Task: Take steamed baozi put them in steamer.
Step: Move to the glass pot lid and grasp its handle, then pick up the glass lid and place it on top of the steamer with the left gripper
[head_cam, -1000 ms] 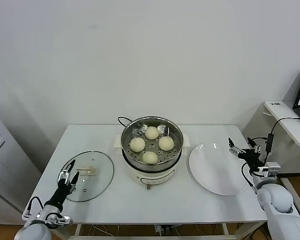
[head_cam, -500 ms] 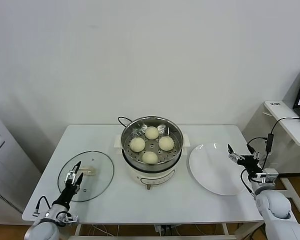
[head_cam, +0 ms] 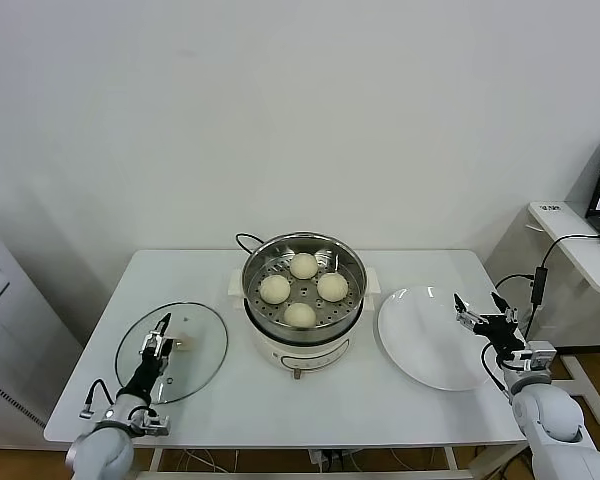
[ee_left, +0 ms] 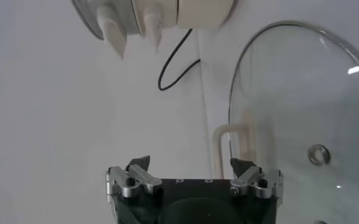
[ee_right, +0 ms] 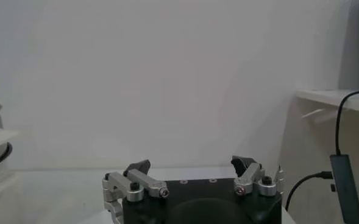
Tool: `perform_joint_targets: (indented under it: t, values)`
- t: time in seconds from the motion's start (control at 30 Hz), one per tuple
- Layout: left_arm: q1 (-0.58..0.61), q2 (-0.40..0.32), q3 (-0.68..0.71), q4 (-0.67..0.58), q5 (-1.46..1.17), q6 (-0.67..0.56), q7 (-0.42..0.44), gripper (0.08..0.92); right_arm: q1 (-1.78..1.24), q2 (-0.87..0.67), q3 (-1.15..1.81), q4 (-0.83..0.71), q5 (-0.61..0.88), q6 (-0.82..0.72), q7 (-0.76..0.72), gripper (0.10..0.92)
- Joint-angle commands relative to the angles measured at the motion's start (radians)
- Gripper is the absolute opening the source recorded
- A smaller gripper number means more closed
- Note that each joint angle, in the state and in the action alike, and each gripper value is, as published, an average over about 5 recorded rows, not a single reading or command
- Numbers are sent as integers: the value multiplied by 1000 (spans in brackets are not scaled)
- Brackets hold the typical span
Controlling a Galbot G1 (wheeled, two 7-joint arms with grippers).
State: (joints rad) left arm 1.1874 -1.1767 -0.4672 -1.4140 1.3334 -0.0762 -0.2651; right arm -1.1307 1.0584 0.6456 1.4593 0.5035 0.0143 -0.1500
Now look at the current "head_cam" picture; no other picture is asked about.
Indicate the round white plate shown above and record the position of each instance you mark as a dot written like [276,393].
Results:
[420,335]

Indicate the white metal cabinet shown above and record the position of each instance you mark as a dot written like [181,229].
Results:
[15,340]

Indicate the white power strip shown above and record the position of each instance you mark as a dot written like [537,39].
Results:
[327,459]

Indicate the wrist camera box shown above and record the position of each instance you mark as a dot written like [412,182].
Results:
[152,426]
[536,356]

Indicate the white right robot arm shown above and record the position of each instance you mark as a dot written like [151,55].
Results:
[555,425]

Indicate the white steamed baozi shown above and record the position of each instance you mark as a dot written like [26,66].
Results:
[300,315]
[304,265]
[333,287]
[275,289]

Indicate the white metal table frame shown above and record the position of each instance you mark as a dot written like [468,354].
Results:
[155,460]

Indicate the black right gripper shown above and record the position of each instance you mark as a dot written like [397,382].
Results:
[500,332]

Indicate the white side desk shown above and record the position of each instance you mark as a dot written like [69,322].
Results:
[575,260]

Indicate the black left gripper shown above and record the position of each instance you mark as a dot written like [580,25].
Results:
[147,372]

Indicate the perforated steel steamer basket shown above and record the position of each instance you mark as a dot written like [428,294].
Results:
[305,292]

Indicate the small desk label sticker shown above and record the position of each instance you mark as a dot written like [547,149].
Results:
[550,207]

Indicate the round glass pot lid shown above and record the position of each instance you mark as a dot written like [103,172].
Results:
[195,325]

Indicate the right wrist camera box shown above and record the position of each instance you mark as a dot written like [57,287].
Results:
[536,356]

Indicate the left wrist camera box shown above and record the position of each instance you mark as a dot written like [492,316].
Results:
[152,426]

